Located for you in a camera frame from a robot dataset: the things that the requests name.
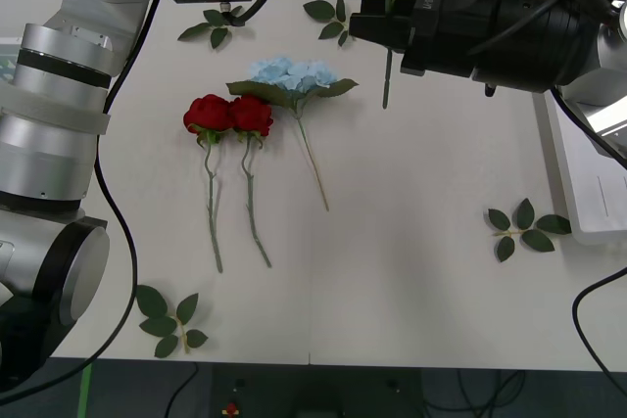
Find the dark robot base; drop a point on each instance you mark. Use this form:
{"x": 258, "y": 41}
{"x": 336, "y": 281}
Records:
{"x": 318, "y": 388}

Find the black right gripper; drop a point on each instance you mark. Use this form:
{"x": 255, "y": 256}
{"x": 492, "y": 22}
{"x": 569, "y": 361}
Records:
{"x": 441, "y": 46}

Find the silver and black left arm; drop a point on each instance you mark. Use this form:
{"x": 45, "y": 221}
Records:
{"x": 54, "y": 153}

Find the shallow white box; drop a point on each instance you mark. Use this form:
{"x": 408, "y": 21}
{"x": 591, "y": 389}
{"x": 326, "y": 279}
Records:
{"x": 7, "y": 63}
{"x": 573, "y": 178}

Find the green floor tape strip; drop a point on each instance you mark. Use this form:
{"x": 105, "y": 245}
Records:
{"x": 84, "y": 393}

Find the red artificial rose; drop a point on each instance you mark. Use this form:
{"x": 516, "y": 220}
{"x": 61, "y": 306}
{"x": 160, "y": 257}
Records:
{"x": 206, "y": 114}
{"x": 387, "y": 80}
{"x": 247, "y": 114}

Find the green leaf twig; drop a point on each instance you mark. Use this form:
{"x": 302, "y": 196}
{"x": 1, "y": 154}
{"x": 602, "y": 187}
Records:
{"x": 318, "y": 9}
{"x": 219, "y": 37}
{"x": 151, "y": 300}
{"x": 525, "y": 215}

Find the red round button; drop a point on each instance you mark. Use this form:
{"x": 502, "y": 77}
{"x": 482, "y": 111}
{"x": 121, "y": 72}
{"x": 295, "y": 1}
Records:
{"x": 230, "y": 409}

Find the silver and black right arm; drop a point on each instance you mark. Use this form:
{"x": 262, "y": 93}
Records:
{"x": 529, "y": 41}

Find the pale blue artificial flower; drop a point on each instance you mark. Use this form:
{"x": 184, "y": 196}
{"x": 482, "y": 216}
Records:
{"x": 294, "y": 73}

